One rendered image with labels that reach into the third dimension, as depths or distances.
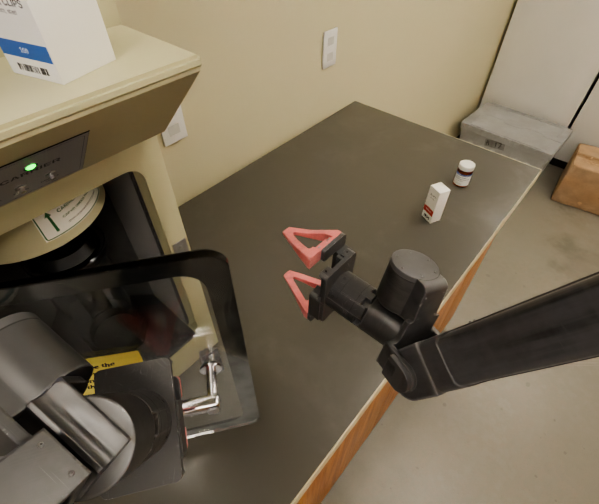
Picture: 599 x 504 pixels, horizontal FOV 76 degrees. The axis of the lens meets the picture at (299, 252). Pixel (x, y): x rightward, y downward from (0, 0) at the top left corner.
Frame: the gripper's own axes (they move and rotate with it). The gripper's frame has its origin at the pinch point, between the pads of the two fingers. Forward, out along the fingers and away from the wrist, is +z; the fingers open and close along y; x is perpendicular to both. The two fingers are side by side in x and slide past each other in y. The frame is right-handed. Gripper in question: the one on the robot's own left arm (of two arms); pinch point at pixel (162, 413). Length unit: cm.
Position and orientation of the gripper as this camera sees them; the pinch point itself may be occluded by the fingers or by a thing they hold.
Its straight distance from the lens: 47.1
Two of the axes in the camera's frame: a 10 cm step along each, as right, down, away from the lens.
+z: -1.1, 3.0, 9.5
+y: 2.1, 9.4, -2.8
